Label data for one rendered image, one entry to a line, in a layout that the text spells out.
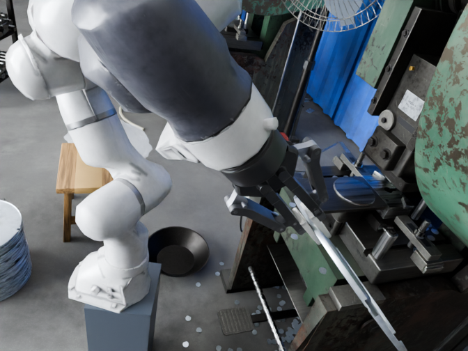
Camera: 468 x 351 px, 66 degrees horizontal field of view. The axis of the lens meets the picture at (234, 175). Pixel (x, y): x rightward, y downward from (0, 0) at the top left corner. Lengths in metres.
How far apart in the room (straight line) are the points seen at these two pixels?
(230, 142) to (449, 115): 0.32
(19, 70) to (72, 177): 1.01
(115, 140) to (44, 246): 1.12
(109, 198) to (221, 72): 0.57
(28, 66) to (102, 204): 0.30
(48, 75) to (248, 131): 0.48
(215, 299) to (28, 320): 0.73
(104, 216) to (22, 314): 0.93
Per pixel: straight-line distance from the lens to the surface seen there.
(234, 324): 1.44
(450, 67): 0.54
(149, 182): 0.87
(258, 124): 0.33
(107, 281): 1.05
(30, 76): 0.72
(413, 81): 1.03
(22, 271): 1.70
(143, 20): 0.26
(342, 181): 1.14
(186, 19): 0.27
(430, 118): 0.58
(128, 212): 0.83
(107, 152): 0.82
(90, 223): 0.81
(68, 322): 1.62
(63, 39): 0.57
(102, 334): 1.21
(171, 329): 1.59
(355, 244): 1.10
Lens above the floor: 1.38
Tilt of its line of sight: 36 degrees down
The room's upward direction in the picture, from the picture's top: 14 degrees clockwise
